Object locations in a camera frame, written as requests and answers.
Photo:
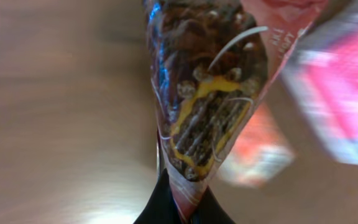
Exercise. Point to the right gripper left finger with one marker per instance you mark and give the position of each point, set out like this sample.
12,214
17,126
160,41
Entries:
161,207

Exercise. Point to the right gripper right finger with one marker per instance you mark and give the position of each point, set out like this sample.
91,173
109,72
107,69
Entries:
209,211

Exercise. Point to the small orange tissue pack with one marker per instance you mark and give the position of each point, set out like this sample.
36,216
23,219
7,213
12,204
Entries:
259,154

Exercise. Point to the orange snack bar wrapper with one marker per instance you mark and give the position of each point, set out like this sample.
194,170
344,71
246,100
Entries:
212,63

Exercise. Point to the purple white snack package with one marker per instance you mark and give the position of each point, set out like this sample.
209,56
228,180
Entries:
322,76

